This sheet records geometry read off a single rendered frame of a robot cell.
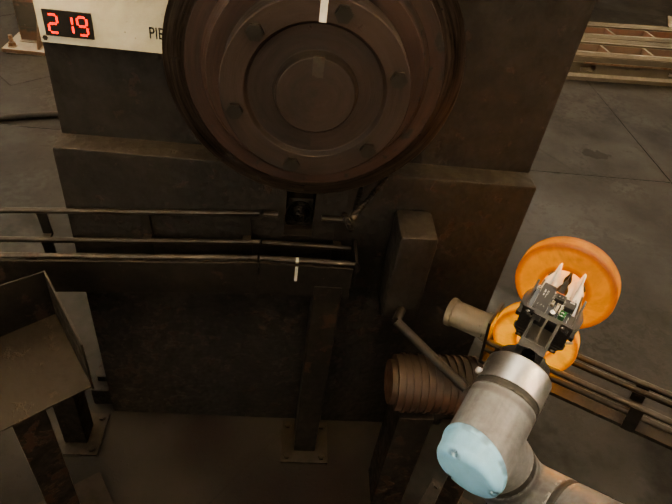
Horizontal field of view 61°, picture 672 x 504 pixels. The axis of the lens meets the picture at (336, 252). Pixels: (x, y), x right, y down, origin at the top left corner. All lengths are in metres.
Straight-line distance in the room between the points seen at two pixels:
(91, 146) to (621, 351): 1.86
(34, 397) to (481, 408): 0.75
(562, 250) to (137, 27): 0.79
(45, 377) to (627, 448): 1.63
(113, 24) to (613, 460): 1.74
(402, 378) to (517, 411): 0.51
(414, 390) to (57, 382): 0.68
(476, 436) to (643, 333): 1.76
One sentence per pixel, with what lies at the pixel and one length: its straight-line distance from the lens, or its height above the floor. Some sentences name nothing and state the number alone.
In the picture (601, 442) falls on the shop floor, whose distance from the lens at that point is 2.03.
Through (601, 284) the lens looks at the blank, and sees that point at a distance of 0.95.
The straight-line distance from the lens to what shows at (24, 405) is 1.14.
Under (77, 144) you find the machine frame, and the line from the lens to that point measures 1.23.
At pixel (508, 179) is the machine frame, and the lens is 1.25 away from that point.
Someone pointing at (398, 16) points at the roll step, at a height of 1.22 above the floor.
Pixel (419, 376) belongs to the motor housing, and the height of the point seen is 0.53.
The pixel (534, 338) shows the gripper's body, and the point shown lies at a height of 0.92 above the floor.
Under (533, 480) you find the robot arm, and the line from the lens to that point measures 0.82.
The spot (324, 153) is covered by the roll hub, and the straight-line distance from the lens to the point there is 0.92.
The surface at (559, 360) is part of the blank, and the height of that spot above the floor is 0.69.
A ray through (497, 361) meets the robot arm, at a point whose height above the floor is 0.91.
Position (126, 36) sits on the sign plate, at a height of 1.09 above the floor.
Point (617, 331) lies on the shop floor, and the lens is 2.40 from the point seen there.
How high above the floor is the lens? 1.49
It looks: 40 degrees down
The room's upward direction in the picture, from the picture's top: 9 degrees clockwise
